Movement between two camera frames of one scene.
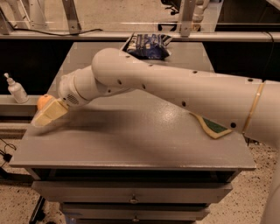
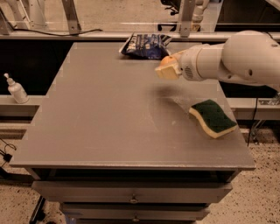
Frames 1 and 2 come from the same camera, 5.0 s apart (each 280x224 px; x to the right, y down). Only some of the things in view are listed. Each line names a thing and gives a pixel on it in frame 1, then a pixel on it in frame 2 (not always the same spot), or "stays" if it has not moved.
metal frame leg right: (186, 14) stays
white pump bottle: (17, 90) stays
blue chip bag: (149, 46) stays
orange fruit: (42, 101) to (168, 61)
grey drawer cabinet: (128, 157) stays
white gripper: (68, 91) to (187, 65)
